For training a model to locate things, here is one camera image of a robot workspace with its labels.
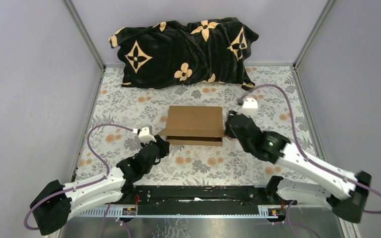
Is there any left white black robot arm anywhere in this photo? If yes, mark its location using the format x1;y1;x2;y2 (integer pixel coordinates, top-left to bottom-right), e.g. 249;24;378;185
27;135;170;236

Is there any black blanket with tan flowers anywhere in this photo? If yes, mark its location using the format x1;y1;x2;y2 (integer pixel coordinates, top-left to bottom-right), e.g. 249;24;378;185
109;17;259;90

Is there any brown cardboard box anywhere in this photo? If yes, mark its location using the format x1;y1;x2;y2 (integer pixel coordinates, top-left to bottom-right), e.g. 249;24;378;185
158;106;224;146

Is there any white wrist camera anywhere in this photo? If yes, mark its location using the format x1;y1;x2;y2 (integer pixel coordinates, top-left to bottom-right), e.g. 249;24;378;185
137;125;156;144
240;98;258;118

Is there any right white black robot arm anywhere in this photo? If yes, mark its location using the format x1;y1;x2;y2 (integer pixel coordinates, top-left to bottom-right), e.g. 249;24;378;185
225;111;372;223

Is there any floral patterned table mat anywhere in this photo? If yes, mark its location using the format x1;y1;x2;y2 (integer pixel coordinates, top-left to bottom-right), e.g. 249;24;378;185
76;66;315;185

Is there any aluminium frame rail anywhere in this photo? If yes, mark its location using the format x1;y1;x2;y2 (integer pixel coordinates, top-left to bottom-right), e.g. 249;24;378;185
56;183;351;219

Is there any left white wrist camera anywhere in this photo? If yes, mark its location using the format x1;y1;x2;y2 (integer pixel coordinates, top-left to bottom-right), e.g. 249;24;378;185
137;125;156;144

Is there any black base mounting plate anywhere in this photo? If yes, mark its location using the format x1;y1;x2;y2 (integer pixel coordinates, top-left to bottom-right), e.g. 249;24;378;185
115;185;290;216

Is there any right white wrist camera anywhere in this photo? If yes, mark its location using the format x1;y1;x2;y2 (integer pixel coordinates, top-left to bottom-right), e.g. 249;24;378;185
240;98;258;118

